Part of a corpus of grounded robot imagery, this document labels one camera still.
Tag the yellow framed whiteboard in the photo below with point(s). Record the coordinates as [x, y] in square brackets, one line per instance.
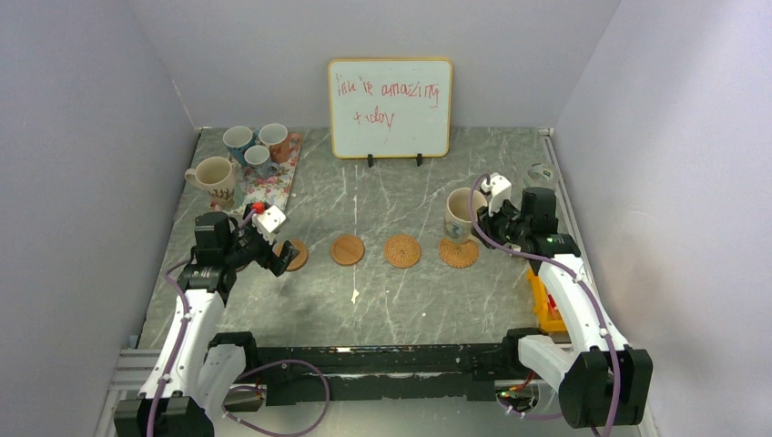
[390, 107]

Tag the orange floral mug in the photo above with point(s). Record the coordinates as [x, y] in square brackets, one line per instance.
[280, 142]

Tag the cream seahorse mug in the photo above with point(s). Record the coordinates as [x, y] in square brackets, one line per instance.
[460, 206]

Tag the teal blue mug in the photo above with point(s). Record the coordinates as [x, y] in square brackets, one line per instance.
[238, 140]

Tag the black whiteboard stand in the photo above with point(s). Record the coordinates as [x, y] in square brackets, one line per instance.
[372, 160]

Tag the floral serving tray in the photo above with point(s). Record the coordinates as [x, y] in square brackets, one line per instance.
[274, 190]

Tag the yellow orange object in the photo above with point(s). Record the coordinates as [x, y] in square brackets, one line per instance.
[545, 309]

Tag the small light blue mug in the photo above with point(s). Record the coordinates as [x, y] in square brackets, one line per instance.
[259, 160]

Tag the light wooden coaster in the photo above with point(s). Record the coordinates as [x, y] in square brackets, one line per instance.
[347, 250]
[301, 253]

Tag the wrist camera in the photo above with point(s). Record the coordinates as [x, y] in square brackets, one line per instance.
[496, 188]
[267, 220]

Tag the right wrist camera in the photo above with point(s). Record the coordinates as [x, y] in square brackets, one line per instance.
[496, 188]

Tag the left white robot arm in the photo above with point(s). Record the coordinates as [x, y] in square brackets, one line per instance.
[197, 365]

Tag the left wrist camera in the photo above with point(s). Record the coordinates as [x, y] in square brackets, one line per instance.
[267, 220]

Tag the woven rattan coaster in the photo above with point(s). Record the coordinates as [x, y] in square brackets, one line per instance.
[402, 251]
[459, 256]

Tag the clear tape roll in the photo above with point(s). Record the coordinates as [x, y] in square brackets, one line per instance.
[540, 175]

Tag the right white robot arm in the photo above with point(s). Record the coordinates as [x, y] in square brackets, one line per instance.
[601, 381]

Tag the cream coral pattern mug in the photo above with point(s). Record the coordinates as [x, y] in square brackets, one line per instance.
[217, 176]

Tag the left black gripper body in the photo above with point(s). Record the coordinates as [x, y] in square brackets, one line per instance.
[251, 246]

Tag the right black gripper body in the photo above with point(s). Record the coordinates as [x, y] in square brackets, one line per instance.
[504, 226]

